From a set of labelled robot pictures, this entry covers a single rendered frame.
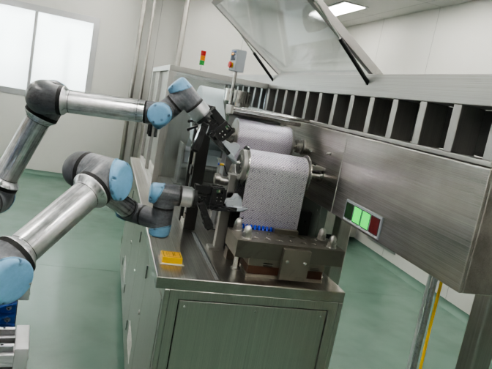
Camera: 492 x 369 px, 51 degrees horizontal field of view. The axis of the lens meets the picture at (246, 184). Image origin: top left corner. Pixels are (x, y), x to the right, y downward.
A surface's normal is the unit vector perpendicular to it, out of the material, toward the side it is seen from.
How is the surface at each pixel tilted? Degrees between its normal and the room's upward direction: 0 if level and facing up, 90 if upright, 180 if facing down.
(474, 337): 90
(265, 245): 90
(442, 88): 90
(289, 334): 90
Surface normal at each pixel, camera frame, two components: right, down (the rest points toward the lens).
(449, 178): -0.95, -0.14
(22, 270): 0.83, 0.30
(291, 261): 0.25, 0.20
